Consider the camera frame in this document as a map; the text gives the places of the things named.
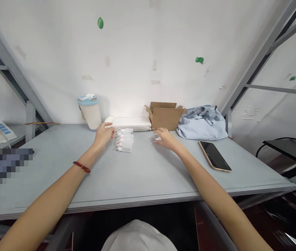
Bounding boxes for person's right hand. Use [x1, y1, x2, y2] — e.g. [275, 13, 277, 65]
[153, 127, 182, 153]

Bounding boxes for person's left hand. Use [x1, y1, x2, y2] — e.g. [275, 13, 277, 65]
[95, 122, 117, 151]

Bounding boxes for person's right fingers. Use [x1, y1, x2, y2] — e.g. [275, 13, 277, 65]
[153, 127, 170, 140]

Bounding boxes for small bunch of white tags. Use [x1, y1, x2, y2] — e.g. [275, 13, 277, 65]
[148, 131, 159, 145]

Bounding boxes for row of white looped tags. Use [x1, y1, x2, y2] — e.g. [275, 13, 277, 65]
[112, 127, 135, 158]

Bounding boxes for open brown cardboard box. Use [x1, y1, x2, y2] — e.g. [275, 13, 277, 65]
[144, 101, 187, 131]

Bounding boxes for white tumbler with blue lid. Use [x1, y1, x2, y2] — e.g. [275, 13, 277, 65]
[77, 93, 103, 131]

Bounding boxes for stack of white flat sheets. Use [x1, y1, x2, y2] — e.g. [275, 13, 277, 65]
[104, 116, 152, 132]

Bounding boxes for light blue cloth bag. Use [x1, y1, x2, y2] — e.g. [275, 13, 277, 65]
[177, 105, 229, 140]

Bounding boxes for black smartphone with beige case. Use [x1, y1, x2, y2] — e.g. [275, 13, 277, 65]
[198, 140, 233, 173]

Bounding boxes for person's body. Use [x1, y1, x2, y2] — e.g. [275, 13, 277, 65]
[101, 219, 178, 251]

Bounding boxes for black side table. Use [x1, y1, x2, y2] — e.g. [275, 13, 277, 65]
[262, 137, 296, 168]

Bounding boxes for grey metal shelf frame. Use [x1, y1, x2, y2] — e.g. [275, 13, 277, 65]
[0, 9, 59, 144]
[220, 0, 296, 139]

